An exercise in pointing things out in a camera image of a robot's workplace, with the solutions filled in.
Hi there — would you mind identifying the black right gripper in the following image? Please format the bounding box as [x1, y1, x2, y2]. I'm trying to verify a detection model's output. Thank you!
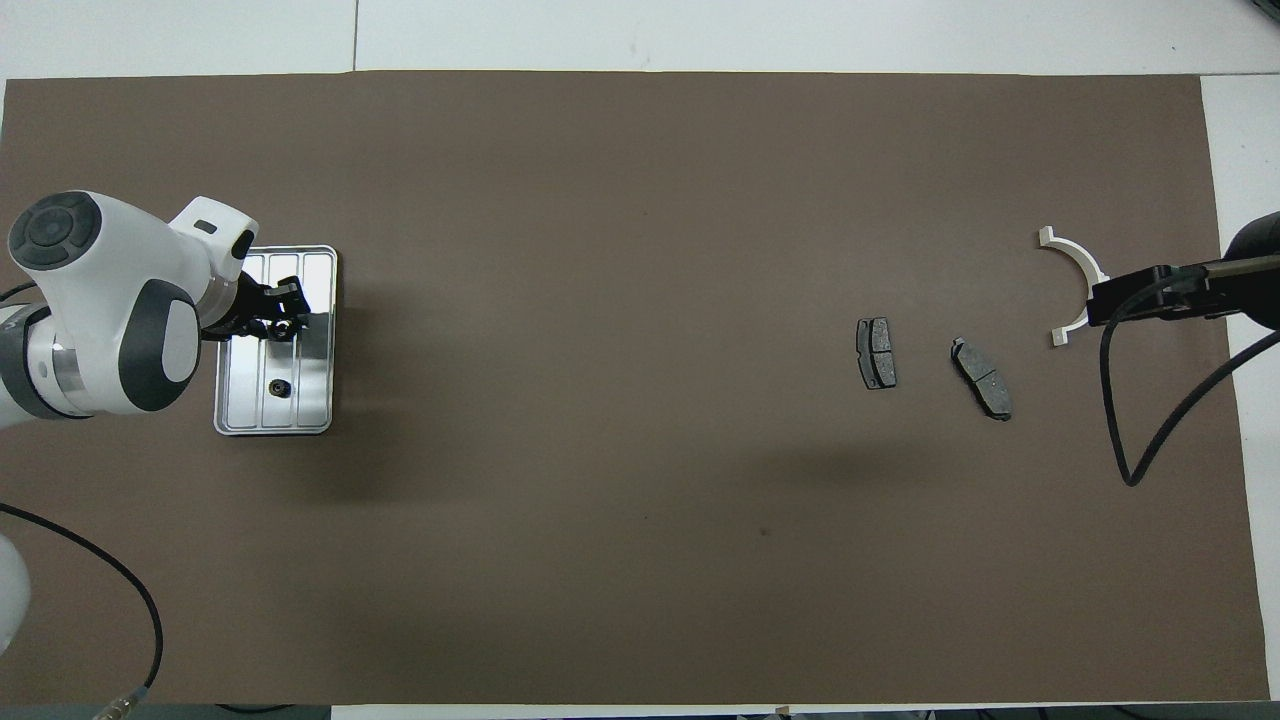
[1088, 212, 1280, 331]

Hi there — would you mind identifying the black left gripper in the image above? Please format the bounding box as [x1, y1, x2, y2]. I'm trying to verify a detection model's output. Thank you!
[205, 275, 306, 344]

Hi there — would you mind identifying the silver metal tray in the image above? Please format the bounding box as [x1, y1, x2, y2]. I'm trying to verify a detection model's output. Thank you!
[213, 245, 339, 437]

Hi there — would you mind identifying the elongated dark brake pad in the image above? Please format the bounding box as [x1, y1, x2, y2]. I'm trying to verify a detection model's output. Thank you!
[950, 337, 1013, 422]

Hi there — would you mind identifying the rectangular dark brake pad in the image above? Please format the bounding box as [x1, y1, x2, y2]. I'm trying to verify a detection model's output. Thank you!
[856, 317, 898, 391]

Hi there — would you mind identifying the brown table mat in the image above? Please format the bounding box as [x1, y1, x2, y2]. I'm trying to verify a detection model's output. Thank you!
[0, 72, 1271, 707]

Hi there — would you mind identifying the white curved plastic bracket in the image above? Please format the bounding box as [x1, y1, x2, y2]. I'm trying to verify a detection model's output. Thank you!
[1038, 227, 1111, 348]

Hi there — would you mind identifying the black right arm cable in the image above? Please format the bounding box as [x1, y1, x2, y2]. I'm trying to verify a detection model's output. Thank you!
[1098, 255, 1280, 488]

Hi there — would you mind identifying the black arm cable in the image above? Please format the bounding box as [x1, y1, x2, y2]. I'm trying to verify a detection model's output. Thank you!
[1098, 255, 1280, 488]
[0, 280, 165, 720]

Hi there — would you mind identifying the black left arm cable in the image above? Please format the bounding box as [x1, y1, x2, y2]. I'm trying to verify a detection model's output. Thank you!
[0, 280, 165, 720]

